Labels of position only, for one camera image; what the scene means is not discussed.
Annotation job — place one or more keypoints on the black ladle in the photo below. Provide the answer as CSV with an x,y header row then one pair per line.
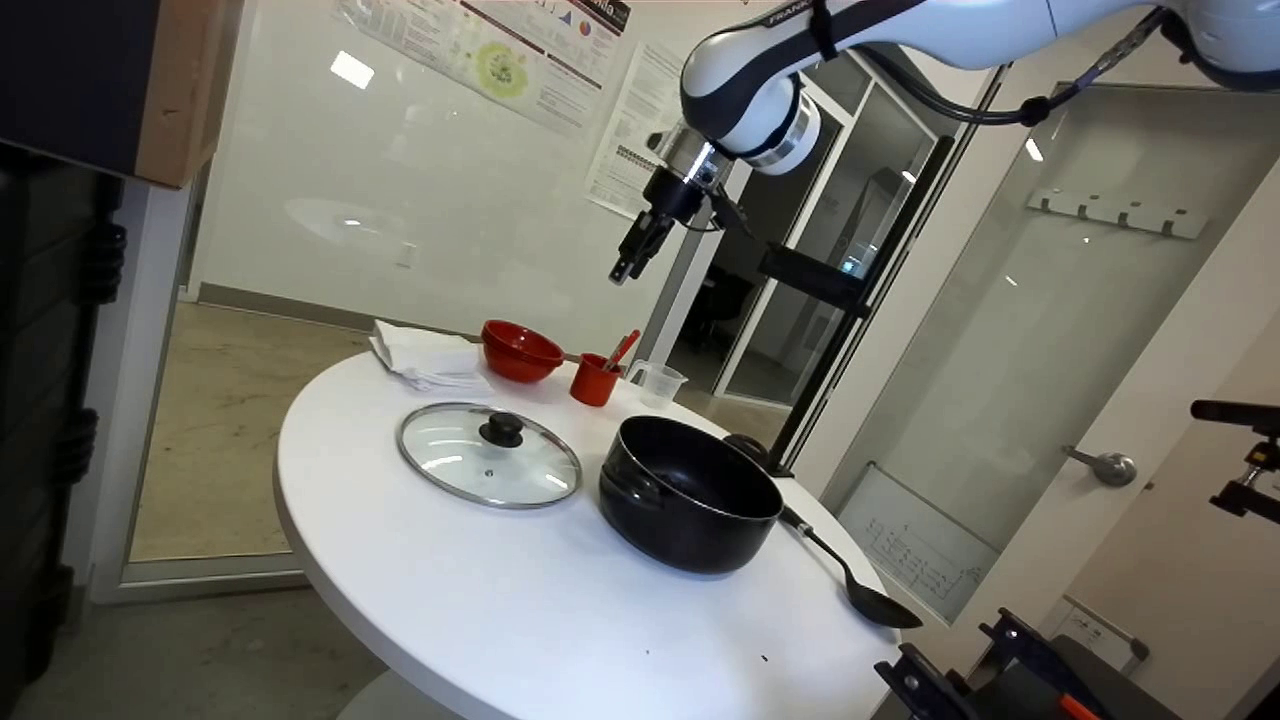
x,y
854,583

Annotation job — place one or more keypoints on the white coat hook rack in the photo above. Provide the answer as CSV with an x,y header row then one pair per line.
x,y
1123,213

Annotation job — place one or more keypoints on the wall poster with green circle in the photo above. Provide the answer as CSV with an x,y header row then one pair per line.
x,y
500,61

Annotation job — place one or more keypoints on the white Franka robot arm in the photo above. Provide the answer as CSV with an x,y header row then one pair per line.
x,y
934,24

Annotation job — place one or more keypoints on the clear plastic measuring cup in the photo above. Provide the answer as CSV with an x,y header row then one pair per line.
x,y
658,386

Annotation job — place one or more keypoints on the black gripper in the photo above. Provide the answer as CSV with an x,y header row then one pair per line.
x,y
683,193

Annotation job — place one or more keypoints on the red bowl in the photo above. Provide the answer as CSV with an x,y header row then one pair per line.
x,y
522,355

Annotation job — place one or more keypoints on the glass lid with black knob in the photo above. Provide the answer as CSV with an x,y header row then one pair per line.
x,y
467,460

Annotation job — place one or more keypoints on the black cabinet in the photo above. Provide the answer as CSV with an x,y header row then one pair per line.
x,y
46,403

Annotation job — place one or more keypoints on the white printed paper notice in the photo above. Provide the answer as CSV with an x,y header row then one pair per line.
x,y
641,120

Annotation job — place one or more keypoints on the red mug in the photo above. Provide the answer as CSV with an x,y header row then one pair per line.
x,y
595,382

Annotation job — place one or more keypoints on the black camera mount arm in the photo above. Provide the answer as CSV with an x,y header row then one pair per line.
x,y
1247,460

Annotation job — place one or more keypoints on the black cooking pot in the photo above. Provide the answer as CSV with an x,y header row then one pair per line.
x,y
687,514

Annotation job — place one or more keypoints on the white cloth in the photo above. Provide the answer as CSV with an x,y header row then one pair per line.
x,y
423,355

